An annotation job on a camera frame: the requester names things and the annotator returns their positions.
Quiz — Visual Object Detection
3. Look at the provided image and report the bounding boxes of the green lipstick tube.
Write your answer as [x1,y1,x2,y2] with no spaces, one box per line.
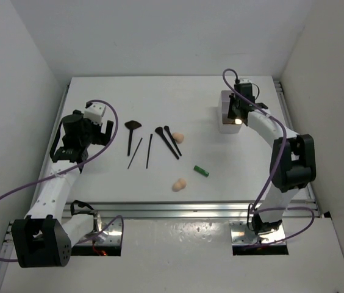
[193,165,209,178]

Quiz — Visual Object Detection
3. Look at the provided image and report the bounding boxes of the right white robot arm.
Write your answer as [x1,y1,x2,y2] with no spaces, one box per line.
[228,78,317,234]

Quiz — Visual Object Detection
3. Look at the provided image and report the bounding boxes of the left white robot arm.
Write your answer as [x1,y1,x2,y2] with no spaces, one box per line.
[12,103,113,268]

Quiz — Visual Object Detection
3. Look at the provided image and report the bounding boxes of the black fan makeup brush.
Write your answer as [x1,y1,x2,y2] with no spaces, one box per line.
[124,120,142,156]

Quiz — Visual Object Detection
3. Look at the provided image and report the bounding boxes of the upper beige makeup sponge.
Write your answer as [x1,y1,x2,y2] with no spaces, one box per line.
[172,132,185,144]

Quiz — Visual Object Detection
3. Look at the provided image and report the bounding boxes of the beige makeup sponge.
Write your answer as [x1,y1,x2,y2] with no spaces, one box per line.
[172,178,187,192]
[172,132,185,144]

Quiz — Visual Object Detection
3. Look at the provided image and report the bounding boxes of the lower beige makeup sponge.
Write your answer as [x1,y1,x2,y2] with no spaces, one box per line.
[172,178,187,192]

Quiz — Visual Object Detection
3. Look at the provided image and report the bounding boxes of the white organizer box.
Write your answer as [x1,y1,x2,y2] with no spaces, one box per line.
[217,90,243,134]

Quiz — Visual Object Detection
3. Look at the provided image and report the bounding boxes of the thin black eyeliner pencil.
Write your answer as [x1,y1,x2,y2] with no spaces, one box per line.
[127,137,143,170]

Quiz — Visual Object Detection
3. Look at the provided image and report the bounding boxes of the small black blending brush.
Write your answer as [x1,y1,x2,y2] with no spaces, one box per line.
[164,125,182,157]

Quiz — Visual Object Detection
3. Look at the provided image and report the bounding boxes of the large black powder brush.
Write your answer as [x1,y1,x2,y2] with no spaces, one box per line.
[154,126,179,160]

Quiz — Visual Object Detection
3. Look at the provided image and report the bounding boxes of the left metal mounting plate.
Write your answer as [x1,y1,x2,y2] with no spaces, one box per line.
[66,215,123,245]

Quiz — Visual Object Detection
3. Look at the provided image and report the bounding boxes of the metal mounting plate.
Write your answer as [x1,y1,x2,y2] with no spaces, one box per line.
[229,220,287,248]
[66,215,123,245]

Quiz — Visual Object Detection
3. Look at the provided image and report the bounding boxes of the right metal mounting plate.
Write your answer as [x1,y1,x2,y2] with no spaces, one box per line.
[229,220,287,248]

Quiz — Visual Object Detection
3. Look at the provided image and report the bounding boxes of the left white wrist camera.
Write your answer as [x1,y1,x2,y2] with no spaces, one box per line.
[84,103,106,126]

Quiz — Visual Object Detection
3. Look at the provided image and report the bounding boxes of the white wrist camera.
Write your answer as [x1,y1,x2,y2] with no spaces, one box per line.
[239,78,253,84]
[84,103,106,126]

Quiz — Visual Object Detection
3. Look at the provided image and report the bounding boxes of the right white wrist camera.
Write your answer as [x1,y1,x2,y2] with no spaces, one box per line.
[239,78,253,84]

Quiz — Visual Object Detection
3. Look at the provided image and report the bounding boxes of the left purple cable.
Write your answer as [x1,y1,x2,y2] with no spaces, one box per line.
[0,98,124,262]

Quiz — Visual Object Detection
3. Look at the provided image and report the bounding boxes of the purple cable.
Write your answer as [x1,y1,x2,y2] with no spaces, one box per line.
[222,68,316,247]
[0,98,124,262]

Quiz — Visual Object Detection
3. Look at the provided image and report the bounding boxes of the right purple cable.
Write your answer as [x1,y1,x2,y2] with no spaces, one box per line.
[222,68,316,247]

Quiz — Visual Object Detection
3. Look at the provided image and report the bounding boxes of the aluminium frame rail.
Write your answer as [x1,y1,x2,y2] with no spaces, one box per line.
[0,78,331,293]

